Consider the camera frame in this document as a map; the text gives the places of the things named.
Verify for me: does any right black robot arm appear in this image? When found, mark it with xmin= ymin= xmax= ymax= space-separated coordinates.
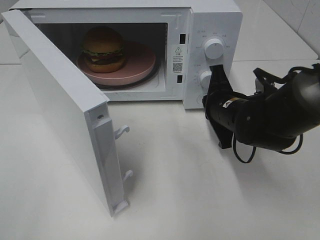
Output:
xmin=202 ymin=63 xmax=320 ymax=151

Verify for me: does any burger with lettuce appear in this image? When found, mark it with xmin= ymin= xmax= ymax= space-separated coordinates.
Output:
xmin=82 ymin=26 xmax=126 ymax=73

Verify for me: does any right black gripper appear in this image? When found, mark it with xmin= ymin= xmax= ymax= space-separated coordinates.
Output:
xmin=203 ymin=64 xmax=247 ymax=149

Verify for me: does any white microwave door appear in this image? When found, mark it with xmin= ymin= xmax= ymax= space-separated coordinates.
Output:
xmin=2 ymin=10 xmax=133 ymax=216

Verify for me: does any pink round plate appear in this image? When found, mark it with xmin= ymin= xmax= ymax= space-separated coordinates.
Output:
xmin=76 ymin=41 xmax=156 ymax=89

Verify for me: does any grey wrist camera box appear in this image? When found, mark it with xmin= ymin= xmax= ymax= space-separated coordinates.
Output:
xmin=255 ymin=78 xmax=276 ymax=93

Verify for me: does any white timer knob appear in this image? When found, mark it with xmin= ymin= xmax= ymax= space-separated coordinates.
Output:
xmin=200 ymin=70 xmax=212 ymax=90

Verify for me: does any round door release button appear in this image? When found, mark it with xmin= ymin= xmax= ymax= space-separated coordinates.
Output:
xmin=196 ymin=95 xmax=203 ymax=106

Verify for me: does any glass microwave turntable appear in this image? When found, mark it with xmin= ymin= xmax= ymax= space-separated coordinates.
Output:
xmin=94 ymin=62 xmax=162 ymax=90

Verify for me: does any upper white power knob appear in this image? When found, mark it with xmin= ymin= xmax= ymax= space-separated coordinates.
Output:
xmin=203 ymin=36 xmax=225 ymax=60

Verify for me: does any white microwave oven body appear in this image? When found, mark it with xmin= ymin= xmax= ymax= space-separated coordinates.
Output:
xmin=9 ymin=0 xmax=243 ymax=109

